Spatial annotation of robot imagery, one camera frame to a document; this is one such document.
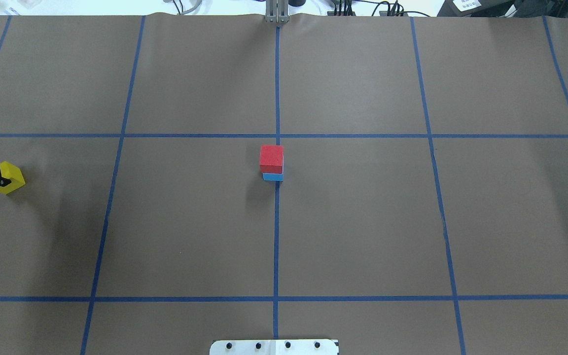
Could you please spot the red wooden cube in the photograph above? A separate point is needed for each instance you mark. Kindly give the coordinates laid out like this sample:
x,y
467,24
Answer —
x,y
271,159

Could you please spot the blue wooden cube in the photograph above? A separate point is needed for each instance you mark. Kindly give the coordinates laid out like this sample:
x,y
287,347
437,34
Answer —
x,y
273,177

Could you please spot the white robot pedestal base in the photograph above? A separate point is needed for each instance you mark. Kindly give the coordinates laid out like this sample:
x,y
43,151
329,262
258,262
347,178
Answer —
x,y
276,347

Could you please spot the aluminium frame post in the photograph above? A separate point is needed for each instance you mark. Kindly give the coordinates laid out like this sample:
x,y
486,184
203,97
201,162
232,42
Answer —
x,y
277,11

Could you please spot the yellow wooden cube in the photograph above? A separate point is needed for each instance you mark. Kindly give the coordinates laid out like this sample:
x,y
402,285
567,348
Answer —
x,y
13,173

